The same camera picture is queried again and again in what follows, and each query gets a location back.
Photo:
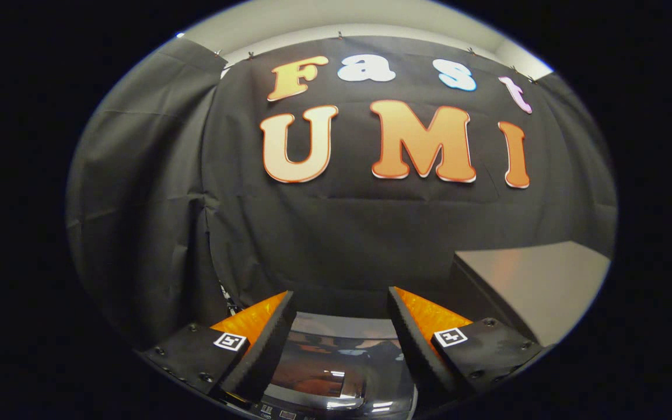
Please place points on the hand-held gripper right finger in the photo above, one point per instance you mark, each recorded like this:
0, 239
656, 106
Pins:
412, 350

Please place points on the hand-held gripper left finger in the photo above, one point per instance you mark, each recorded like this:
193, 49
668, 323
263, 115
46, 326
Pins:
266, 350

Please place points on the dark grey washing machine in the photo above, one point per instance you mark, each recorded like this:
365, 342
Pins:
277, 413

